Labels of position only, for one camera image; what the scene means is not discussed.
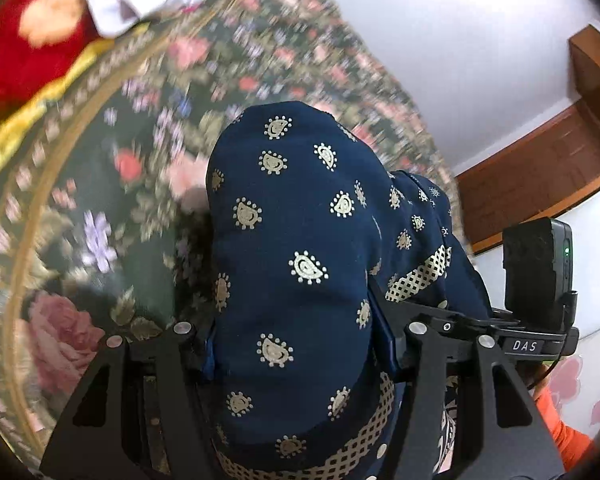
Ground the person's right forearm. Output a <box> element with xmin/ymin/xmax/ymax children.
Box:
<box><xmin>532</xmin><ymin>385</ymin><xmax>594</xmax><ymax>472</ymax></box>

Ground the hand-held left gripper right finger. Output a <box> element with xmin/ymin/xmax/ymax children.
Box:
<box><xmin>367</xmin><ymin>280</ymin><xmax>566</xmax><ymax>480</ymax></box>

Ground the brown wooden door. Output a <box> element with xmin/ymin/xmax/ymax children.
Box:
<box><xmin>455</xmin><ymin>25</ymin><xmax>600</xmax><ymax>257</ymax></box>

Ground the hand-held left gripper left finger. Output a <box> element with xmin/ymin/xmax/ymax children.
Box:
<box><xmin>39</xmin><ymin>321</ymin><xmax>222</xmax><ymax>480</ymax></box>

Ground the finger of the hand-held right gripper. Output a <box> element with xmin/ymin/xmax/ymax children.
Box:
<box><xmin>420</xmin><ymin>307</ymin><xmax>511</xmax><ymax>333</ymax></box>

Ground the red plush toy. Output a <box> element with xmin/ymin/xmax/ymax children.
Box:
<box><xmin>0</xmin><ymin>0</ymin><xmax>104</xmax><ymax>117</ymax></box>

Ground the navy patterned garment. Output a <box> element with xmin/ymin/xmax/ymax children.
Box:
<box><xmin>205</xmin><ymin>101</ymin><xmax>493</xmax><ymax>480</ymax></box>

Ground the dark floral blanket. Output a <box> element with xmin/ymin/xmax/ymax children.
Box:
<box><xmin>0</xmin><ymin>0</ymin><xmax>470</xmax><ymax>480</ymax></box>

